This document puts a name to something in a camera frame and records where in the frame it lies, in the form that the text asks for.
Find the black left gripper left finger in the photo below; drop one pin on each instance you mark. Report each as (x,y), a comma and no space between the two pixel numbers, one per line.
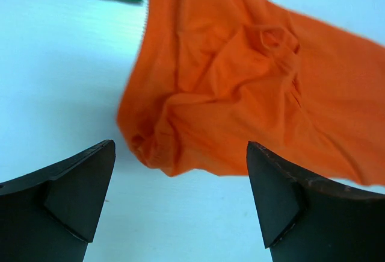
(52,214)

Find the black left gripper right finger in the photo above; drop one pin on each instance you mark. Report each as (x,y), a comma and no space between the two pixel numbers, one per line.
(305,217)

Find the orange t-shirt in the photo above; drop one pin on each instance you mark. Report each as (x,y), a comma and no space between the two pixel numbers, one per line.
(213,75)

